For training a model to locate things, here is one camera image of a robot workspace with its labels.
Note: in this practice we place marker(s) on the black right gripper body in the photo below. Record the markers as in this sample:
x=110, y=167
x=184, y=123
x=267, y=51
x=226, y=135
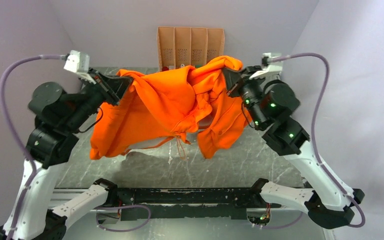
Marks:
x=249, y=90

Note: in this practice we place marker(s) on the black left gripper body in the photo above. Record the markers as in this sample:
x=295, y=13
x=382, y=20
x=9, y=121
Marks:
x=101, y=88

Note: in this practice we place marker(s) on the orange jacket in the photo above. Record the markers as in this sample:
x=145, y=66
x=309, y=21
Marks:
x=169, y=105

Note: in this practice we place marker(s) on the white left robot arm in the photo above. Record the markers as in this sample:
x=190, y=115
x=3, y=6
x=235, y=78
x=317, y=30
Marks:
x=58, y=118

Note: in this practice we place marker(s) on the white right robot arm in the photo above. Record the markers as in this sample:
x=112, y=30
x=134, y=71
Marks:
x=270, y=103

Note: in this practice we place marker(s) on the tan perforated organizer rack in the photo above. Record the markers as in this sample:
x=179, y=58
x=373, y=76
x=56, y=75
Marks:
x=188, y=46

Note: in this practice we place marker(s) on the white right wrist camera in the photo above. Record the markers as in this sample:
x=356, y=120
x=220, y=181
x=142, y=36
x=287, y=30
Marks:
x=271, y=63

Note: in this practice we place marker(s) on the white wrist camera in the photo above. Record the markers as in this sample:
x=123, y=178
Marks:
x=271, y=63
x=78, y=62

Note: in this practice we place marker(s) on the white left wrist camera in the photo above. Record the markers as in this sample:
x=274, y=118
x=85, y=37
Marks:
x=78, y=62

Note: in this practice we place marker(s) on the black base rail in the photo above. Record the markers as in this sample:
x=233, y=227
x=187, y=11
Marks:
x=177, y=203

